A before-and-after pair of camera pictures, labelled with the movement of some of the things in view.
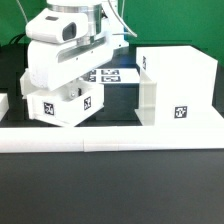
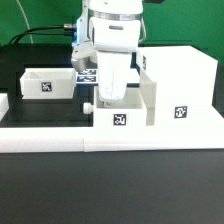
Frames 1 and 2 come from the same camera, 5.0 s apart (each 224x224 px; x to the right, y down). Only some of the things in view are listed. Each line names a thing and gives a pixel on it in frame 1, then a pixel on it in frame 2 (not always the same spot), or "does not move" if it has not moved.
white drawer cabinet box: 176,87 does not move
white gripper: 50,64 to 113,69
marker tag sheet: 114,75 does not move
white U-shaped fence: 14,139 does not move
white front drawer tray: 68,105 to 128,112
